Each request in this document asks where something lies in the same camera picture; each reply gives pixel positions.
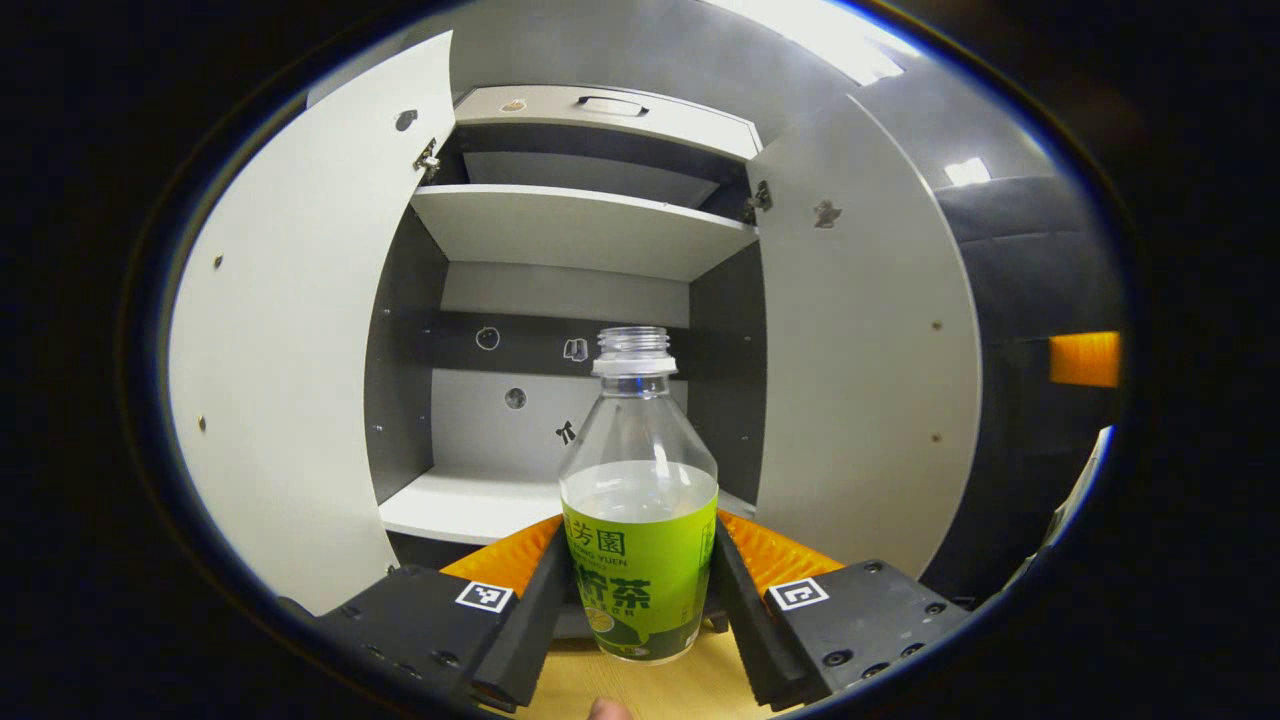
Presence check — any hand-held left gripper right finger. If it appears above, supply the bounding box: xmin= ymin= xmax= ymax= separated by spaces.
xmin=708 ymin=508 xmax=973 ymax=713

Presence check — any green label bottle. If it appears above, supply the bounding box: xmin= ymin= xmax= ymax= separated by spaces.
xmin=558 ymin=326 xmax=721 ymax=664

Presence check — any white and grey cabinet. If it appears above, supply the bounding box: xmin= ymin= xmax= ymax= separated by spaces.
xmin=362 ymin=84 xmax=771 ymax=576

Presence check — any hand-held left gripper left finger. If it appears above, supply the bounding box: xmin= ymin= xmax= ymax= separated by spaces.
xmin=280 ymin=515 xmax=579 ymax=713

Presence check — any long ceiling light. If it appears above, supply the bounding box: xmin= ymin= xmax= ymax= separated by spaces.
xmin=700 ymin=0 xmax=926 ymax=86

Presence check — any white cabinet door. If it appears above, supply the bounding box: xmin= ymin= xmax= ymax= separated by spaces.
xmin=165 ymin=30 xmax=458 ymax=616
xmin=745 ymin=95 xmax=983 ymax=581

